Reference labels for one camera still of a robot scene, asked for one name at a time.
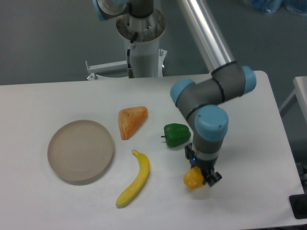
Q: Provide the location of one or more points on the orange toy bread wedge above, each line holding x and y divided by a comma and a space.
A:
130, 120

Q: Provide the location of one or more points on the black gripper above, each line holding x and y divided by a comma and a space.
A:
208, 172

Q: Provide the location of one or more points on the green toy pepper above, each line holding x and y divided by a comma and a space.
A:
176, 134

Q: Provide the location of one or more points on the blue plastic bag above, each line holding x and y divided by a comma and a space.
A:
298, 7

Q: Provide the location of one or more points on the yellow toy banana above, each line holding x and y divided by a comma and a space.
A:
130, 193

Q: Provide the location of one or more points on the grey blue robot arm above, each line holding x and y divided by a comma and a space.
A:
197, 102

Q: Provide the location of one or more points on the yellow toy pepper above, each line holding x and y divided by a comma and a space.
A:
193, 179

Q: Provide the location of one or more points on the black device at edge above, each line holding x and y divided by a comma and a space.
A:
299, 205

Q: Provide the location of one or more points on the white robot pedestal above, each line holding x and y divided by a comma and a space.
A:
144, 56

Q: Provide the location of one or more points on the beige round plate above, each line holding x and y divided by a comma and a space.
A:
80, 152

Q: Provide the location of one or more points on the white side table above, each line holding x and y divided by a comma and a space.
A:
298, 94

